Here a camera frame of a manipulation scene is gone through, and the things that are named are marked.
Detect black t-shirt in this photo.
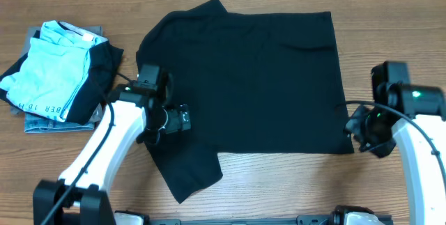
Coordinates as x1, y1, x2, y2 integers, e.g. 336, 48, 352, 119
136, 0, 353, 202

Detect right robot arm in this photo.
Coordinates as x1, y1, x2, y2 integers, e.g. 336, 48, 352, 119
344, 61, 445, 225

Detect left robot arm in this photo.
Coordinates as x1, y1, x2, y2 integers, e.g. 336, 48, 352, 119
33, 64, 191, 224

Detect black folded garment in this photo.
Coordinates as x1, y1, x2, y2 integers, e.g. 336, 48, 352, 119
1, 30, 123, 124

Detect light blue folded t-shirt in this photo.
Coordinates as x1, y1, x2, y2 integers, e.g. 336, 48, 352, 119
1, 20, 107, 122

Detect grey folded garment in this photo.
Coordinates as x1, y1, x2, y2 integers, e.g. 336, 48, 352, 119
2, 26, 103, 123

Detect folded blue jeans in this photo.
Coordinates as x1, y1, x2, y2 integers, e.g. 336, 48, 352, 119
24, 114, 95, 134

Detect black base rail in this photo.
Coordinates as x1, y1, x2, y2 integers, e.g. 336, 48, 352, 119
114, 213, 394, 225

